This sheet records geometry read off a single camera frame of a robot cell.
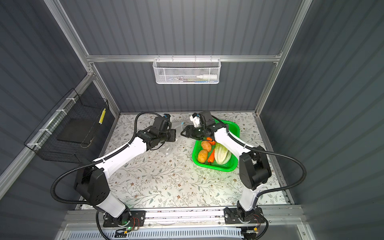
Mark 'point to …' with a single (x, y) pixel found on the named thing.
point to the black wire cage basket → (43, 141)
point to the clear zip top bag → (168, 149)
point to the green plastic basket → (233, 163)
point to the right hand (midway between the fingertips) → (185, 135)
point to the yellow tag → (102, 116)
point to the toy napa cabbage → (222, 155)
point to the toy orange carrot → (211, 158)
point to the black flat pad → (76, 130)
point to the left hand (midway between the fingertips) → (174, 132)
